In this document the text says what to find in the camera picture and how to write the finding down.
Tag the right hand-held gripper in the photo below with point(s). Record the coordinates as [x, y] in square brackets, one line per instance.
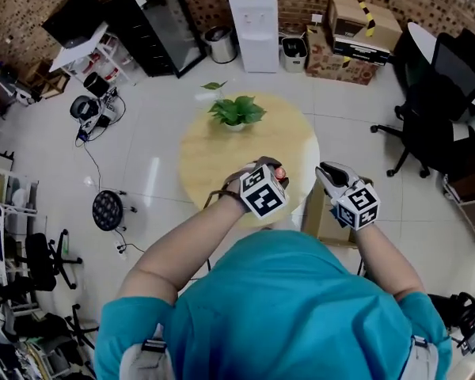
[358, 208]

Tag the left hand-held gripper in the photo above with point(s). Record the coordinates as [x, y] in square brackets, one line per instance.
[265, 194]

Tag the small red-capped bottle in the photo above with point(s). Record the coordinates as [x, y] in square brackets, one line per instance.
[280, 172]

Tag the brown cardboard box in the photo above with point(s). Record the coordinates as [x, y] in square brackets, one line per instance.
[320, 220]

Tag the person's right forearm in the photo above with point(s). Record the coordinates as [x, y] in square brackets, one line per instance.
[384, 259]

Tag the person's left forearm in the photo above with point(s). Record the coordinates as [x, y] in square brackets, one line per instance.
[182, 251]

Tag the red patterned cardboard box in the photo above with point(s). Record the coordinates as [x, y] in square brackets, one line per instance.
[340, 71]

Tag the white water dispenser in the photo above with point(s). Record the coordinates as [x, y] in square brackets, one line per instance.
[255, 26]

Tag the cardboard box with striped tape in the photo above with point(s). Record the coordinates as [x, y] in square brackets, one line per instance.
[348, 14]

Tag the person's left hand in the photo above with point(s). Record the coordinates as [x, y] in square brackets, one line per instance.
[235, 192]

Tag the round wooden table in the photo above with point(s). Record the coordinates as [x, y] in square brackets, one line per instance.
[221, 153]

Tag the green potted plant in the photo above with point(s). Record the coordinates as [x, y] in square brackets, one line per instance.
[237, 111]

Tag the white bin with black lid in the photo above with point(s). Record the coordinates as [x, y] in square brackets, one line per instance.
[294, 55]

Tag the black high-back office chair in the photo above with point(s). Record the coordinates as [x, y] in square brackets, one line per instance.
[439, 113]

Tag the person in teal shirt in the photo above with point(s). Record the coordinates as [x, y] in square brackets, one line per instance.
[277, 307]

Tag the brown wooden cabinet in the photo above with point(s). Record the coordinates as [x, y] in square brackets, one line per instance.
[473, 196]

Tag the steel trash can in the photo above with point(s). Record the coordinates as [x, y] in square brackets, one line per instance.
[221, 46]

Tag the white round desk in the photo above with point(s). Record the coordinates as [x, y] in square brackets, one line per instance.
[419, 40]

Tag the white power strip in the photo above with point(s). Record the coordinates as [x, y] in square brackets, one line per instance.
[121, 248]

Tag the black round stool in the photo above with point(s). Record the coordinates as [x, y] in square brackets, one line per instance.
[107, 210]

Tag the black glass-door fridge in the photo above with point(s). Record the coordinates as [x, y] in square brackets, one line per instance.
[162, 30]

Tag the black mesh chair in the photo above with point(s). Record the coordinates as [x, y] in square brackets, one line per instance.
[463, 315]

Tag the black bucket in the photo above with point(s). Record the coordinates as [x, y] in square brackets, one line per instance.
[96, 84]

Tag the black headset on floor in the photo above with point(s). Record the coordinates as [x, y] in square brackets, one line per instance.
[83, 107]

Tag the white shelf cart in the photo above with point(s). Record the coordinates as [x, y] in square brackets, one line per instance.
[83, 50]

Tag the small wooden crate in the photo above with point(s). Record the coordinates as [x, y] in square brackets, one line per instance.
[47, 79]

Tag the black armless office chair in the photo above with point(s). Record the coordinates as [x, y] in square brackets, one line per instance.
[43, 259]

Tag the black monitor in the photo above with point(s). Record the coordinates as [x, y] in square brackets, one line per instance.
[69, 20]

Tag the white shelving rack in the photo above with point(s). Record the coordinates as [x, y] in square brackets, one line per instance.
[8, 196]

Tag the white wall socket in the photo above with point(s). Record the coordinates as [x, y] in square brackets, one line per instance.
[317, 18]

